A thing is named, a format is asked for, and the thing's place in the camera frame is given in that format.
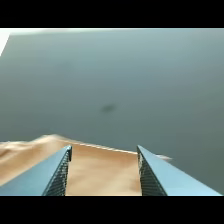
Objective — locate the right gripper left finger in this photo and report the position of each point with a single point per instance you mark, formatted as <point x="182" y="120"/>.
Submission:
<point x="36" y="180"/>

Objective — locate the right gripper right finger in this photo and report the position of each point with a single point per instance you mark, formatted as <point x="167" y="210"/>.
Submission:
<point x="166" y="180"/>

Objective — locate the rust brown shirt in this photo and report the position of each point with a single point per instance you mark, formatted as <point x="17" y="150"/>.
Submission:
<point x="100" y="170"/>

